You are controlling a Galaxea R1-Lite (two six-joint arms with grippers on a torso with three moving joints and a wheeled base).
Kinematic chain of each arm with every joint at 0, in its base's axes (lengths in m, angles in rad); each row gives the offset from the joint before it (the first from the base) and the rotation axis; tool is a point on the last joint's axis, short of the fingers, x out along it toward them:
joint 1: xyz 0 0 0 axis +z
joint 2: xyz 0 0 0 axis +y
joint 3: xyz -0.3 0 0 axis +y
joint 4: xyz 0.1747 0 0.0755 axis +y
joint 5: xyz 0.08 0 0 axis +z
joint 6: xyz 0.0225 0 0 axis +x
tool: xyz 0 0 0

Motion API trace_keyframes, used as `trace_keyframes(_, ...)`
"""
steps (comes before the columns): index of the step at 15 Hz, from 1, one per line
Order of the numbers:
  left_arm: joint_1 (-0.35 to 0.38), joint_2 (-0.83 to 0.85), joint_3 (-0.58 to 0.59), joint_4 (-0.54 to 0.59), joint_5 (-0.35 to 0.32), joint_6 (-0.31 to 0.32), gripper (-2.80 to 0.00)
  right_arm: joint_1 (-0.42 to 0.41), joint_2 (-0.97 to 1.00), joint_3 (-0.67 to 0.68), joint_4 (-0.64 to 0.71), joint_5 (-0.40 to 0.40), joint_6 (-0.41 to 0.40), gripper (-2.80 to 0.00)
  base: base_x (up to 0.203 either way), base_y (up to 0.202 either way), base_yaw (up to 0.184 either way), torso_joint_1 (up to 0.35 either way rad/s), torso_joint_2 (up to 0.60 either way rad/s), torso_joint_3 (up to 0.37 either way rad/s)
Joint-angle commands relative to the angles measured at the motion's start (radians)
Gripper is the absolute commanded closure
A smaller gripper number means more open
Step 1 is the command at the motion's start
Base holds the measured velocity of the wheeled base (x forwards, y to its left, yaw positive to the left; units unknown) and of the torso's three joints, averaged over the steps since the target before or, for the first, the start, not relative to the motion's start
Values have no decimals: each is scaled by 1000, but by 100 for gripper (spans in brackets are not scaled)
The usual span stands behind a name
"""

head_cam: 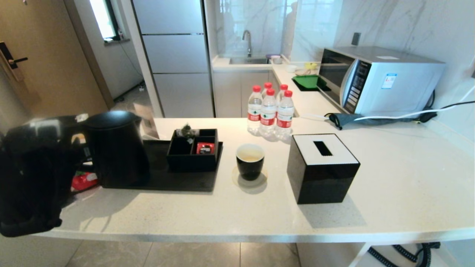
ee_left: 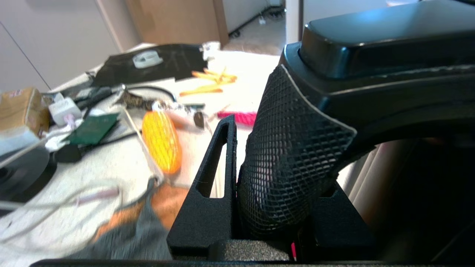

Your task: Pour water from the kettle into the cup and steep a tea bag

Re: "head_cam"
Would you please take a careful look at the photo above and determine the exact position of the black electric kettle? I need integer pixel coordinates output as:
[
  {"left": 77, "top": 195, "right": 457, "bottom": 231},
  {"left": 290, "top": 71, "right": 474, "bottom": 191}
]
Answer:
[{"left": 72, "top": 111, "right": 151, "bottom": 189}]

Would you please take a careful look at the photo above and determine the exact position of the black bag white tag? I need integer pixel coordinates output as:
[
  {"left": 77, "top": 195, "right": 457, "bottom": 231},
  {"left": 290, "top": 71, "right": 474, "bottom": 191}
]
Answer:
[{"left": 7, "top": 114, "right": 89, "bottom": 134}]

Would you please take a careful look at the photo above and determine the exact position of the red toy tomato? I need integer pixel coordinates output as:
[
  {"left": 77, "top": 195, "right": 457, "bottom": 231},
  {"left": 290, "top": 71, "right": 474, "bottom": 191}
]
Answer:
[{"left": 71, "top": 171, "right": 99, "bottom": 192}]

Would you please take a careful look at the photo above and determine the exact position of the brown wooden door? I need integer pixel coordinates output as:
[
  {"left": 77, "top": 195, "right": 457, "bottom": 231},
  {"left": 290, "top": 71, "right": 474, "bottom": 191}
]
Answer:
[{"left": 0, "top": 0, "right": 110, "bottom": 119}]

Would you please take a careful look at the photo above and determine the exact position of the black rectangular serving tray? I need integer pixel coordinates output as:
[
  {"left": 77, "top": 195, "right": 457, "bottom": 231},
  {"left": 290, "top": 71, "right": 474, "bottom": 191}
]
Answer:
[{"left": 101, "top": 140, "right": 224, "bottom": 192}]

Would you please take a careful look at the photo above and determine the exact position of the black compartment organizer box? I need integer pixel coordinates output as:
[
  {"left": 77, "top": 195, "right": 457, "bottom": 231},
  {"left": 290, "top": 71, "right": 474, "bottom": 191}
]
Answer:
[{"left": 167, "top": 129, "right": 219, "bottom": 172}]

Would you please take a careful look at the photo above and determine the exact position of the bright window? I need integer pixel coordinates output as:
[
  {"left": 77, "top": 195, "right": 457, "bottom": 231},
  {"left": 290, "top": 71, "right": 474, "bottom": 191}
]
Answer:
[{"left": 89, "top": 0, "right": 121, "bottom": 42}]

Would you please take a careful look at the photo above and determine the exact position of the white refrigerator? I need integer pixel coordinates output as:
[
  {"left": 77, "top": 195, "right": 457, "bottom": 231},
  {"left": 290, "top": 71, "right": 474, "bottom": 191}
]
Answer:
[{"left": 132, "top": 0, "right": 216, "bottom": 119}]

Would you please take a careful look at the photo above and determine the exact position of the white kitchen base cabinet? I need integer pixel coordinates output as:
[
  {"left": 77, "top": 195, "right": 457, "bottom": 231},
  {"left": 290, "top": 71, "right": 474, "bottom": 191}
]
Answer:
[{"left": 213, "top": 70, "right": 279, "bottom": 118}]

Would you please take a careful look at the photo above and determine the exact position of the black cup white inside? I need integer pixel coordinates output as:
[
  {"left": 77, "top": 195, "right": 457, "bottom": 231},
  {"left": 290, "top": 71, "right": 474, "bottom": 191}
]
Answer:
[{"left": 236, "top": 144, "right": 265, "bottom": 181}]

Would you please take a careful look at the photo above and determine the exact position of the clear glass coaster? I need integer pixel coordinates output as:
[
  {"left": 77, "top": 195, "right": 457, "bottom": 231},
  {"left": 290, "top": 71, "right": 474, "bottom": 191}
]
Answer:
[{"left": 232, "top": 166, "right": 268, "bottom": 188}]

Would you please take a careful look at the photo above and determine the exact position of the steel kitchen sink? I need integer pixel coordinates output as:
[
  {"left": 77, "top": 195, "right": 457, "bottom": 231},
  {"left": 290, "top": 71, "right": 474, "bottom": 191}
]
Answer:
[{"left": 229, "top": 57, "right": 270, "bottom": 65}]

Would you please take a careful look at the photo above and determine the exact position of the chrome sink faucet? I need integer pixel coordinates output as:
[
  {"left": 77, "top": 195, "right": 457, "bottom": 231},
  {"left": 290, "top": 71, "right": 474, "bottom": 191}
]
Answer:
[{"left": 242, "top": 30, "right": 253, "bottom": 58}]

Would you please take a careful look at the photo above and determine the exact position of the black cooktop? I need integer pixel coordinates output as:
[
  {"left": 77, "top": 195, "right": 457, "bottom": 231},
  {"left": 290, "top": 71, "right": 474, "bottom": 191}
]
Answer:
[{"left": 293, "top": 80, "right": 331, "bottom": 93}]

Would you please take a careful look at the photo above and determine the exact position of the green plastic tray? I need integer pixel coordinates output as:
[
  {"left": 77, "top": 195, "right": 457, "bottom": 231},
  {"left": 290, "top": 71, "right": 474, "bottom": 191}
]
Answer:
[{"left": 292, "top": 75, "right": 327, "bottom": 90}]

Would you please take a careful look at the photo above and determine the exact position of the black tissue box white top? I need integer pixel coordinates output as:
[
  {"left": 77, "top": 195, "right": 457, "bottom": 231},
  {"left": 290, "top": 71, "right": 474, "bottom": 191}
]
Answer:
[{"left": 286, "top": 133, "right": 361, "bottom": 205}]

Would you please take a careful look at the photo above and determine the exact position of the silver microwave oven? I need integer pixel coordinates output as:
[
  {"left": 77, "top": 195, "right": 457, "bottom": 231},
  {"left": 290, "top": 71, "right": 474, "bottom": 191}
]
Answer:
[{"left": 318, "top": 46, "right": 447, "bottom": 117}]

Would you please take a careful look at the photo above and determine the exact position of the black door lock handle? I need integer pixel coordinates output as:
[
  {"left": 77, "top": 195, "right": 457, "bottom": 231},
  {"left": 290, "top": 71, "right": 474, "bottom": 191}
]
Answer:
[{"left": 0, "top": 42, "right": 29, "bottom": 70}]

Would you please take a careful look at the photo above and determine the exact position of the black coiled cable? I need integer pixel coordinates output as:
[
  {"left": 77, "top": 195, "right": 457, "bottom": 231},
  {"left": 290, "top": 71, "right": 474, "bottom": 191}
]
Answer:
[{"left": 367, "top": 242, "right": 441, "bottom": 267}]

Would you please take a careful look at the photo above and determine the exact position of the thin black cable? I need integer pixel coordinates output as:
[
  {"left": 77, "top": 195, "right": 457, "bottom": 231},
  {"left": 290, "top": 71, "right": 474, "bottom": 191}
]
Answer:
[{"left": 440, "top": 100, "right": 475, "bottom": 111}]

